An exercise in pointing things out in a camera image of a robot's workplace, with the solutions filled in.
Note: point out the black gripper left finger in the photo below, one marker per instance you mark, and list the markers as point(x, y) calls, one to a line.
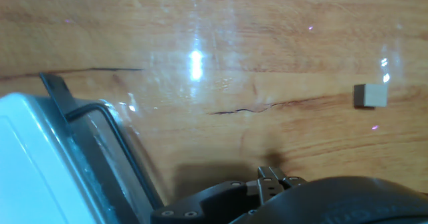
point(207, 200)

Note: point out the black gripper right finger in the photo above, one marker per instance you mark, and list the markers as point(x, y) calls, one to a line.
point(271, 184)

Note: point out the small wooden cube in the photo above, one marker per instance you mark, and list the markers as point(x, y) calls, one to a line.
point(374, 95)

